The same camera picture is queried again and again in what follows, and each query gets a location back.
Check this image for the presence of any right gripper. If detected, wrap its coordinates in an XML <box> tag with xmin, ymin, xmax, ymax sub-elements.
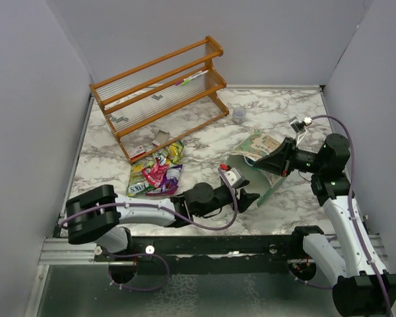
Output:
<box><xmin>254</xmin><ymin>137</ymin><xmax>326</xmax><ymax>177</ymax></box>

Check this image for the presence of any white green paper bag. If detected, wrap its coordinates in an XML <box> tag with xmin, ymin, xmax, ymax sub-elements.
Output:
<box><xmin>226</xmin><ymin>130</ymin><xmax>285</xmax><ymax>208</ymax></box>

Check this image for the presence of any purple snack packet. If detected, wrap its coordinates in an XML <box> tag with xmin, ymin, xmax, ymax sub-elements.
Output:
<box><xmin>145</xmin><ymin>164</ymin><xmax>183</xmax><ymax>196</ymax></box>

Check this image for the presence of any yellow green snack packet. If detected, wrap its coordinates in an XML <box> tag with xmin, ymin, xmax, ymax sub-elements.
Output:
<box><xmin>153</xmin><ymin>141</ymin><xmax>184</xmax><ymax>165</ymax></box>

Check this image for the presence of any red pink snack packet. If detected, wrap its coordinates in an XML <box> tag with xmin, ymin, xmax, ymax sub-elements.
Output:
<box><xmin>141</xmin><ymin>159</ymin><xmax>170</xmax><ymax>188</ymax></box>

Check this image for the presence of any yellow green Fox's candy bag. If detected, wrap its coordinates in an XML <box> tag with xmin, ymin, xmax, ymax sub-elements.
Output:
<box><xmin>126</xmin><ymin>160</ymin><xmax>155</xmax><ymax>197</ymax></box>

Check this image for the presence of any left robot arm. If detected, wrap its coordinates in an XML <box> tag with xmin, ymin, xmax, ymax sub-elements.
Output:
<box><xmin>59</xmin><ymin>180</ymin><xmax>260</xmax><ymax>261</ymax></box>

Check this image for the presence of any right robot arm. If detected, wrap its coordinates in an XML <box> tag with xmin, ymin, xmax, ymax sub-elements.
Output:
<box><xmin>235</xmin><ymin>133</ymin><xmax>396</xmax><ymax>316</ymax></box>

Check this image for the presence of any small clear plastic cup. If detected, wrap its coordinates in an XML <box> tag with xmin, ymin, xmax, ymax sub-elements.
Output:
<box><xmin>232</xmin><ymin>106</ymin><xmax>246</xmax><ymax>124</ymax></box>

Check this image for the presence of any open small cardboard box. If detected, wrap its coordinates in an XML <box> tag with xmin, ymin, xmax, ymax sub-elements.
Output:
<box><xmin>152</xmin><ymin>129</ymin><xmax>170</xmax><ymax>147</ymax></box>

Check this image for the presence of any red white staple box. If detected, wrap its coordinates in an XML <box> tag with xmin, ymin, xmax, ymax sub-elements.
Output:
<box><xmin>127</xmin><ymin>146</ymin><xmax>145</xmax><ymax>159</ymax></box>

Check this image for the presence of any orange wooden two-tier rack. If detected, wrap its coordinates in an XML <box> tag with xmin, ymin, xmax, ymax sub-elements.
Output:
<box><xmin>89</xmin><ymin>36</ymin><xmax>229</xmax><ymax>164</ymax></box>

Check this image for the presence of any purple capped marker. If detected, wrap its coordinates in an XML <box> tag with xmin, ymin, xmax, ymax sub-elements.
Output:
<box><xmin>175</xmin><ymin>71</ymin><xmax>203</xmax><ymax>86</ymax></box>

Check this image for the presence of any grey staple strip lower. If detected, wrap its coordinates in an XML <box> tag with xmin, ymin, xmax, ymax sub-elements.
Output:
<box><xmin>109</xmin><ymin>116</ymin><xmax>129</xmax><ymax>123</ymax></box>

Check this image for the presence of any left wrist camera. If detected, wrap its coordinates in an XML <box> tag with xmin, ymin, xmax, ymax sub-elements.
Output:
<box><xmin>219</xmin><ymin>164</ymin><xmax>246</xmax><ymax>188</ymax></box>

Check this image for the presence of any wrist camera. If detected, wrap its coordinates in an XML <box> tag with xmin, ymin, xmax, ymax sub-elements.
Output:
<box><xmin>289</xmin><ymin>117</ymin><xmax>313</xmax><ymax>145</ymax></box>
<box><xmin>219</xmin><ymin>164</ymin><xmax>246</xmax><ymax>188</ymax></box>

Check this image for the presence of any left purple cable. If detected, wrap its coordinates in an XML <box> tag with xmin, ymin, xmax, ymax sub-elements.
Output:
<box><xmin>58</xmin><ymin>166</ymin><xmax>240</xmax><ymax>232</ymax></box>

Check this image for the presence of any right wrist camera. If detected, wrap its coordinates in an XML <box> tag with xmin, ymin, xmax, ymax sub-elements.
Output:
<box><xmin>289</xmin><ymin>117</ymin><xmax>313</xmax><ymax>145</ymax></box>

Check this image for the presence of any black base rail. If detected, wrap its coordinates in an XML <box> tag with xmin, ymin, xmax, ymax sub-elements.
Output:
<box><xmin>94</xmin><ymin>226</ymin><xmax>323</xmax><ymax>275</ymax></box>

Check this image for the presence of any aluminium frame rail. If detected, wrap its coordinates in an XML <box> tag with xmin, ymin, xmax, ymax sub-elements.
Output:
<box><xmin>39</xmin><ymin>238</ymin><xmax>96</xmax><ymax>265</ymax></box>

